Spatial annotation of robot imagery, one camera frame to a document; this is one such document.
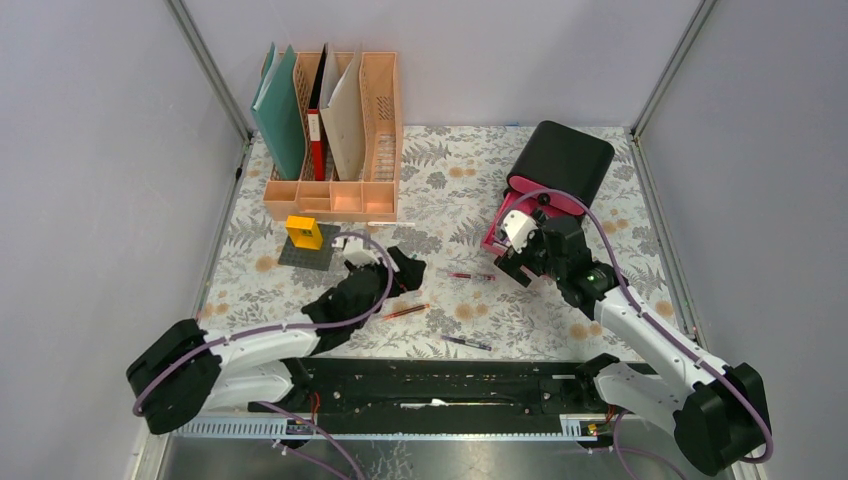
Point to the grey baseplate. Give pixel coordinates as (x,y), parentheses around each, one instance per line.
(313,259)

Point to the purple pen near front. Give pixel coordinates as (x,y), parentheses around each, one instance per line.
(468,343)

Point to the floral table mat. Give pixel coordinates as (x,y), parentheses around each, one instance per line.
(451,185)

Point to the red binder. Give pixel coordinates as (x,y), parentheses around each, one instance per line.
(314,123)

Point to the white marker black cap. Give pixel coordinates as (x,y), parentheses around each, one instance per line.
(387,224)

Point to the yellow block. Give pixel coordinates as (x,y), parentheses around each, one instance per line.
(304,232)

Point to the dark red pen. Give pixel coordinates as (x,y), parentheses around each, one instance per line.
(472,276)

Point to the black pink drawer box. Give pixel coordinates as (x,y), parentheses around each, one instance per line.
(558,157)

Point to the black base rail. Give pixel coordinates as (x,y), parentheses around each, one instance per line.
(359,396)

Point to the teal folder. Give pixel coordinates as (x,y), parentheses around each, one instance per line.
(275,109)

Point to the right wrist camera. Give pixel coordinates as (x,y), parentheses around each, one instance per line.
(517,228)

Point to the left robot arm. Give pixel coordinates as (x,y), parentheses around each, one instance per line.
(188,369)

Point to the beige kraft notebook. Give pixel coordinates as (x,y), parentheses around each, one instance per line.
(340,108)

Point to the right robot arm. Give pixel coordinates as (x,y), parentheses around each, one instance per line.
(716,413)

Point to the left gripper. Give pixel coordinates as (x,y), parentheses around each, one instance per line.
(409,273)

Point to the orange plastic file organizer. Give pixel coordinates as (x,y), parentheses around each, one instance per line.
(374,196)

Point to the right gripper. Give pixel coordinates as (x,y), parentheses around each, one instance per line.
(510,263)

